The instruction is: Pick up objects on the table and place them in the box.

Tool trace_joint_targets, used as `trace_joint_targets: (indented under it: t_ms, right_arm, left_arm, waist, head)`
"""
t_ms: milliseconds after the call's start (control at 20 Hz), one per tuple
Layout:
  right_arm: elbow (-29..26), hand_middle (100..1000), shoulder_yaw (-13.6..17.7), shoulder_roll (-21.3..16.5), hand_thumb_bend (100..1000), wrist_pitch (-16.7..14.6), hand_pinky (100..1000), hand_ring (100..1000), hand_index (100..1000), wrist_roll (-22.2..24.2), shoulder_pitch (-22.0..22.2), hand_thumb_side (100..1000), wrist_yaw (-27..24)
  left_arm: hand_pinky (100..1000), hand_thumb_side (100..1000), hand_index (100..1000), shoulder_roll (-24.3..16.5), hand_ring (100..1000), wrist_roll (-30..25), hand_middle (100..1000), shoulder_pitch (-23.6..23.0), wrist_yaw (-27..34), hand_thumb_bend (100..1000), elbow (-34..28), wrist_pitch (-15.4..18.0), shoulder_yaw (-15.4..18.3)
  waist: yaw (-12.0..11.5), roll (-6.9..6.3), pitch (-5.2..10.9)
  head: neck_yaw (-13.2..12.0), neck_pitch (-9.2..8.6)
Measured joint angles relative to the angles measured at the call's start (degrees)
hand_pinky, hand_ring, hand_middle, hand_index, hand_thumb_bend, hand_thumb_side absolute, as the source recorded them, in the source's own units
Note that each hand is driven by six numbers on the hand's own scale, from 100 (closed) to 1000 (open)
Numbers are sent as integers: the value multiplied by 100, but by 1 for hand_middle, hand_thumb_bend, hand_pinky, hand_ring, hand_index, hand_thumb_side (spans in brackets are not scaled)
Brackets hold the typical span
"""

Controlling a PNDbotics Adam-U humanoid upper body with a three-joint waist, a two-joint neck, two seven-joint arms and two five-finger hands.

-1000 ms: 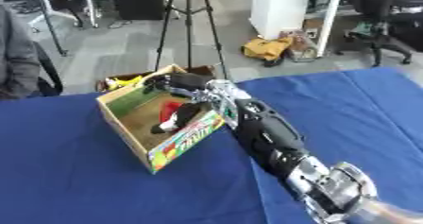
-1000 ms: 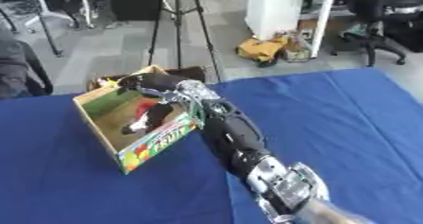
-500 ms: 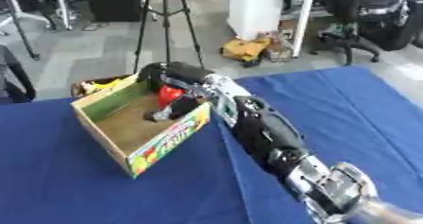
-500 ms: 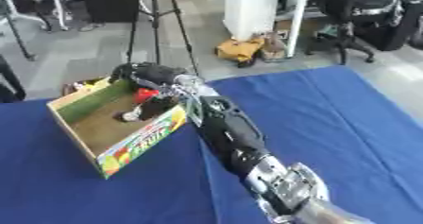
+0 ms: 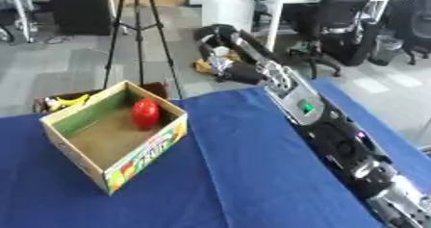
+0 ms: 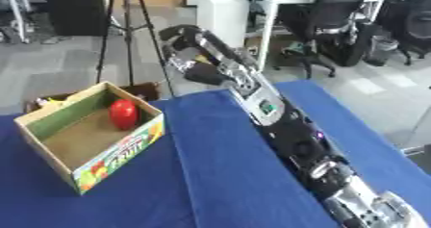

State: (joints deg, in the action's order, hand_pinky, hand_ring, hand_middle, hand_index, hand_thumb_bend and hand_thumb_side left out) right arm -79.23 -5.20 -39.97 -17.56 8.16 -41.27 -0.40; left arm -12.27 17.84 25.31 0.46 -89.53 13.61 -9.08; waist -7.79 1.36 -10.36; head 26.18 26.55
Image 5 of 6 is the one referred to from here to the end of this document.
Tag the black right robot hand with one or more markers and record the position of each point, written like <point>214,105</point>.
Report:
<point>242,54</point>

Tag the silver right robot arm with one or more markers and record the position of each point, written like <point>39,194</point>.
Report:
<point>342,142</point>

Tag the dark brown storage box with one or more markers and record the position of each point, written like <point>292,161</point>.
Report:
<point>101,94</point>

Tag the tan cardboard box green inside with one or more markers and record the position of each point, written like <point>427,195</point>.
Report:
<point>112,132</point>

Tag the yellow bag on floor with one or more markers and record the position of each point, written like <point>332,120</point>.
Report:
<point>210,63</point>

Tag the white desk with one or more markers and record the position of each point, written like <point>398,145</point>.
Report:
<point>263,4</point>

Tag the black office chair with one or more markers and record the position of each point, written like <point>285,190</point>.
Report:
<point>414,23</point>
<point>337,23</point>

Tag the grey waste bin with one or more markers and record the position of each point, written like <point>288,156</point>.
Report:
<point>386,49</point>

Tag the black cabinet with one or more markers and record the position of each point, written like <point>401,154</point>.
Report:
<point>81,7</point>

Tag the yellow toy banana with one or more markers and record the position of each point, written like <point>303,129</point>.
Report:
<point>69,102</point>

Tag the black camera tripod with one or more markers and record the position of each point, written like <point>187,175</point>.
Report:
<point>137,30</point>

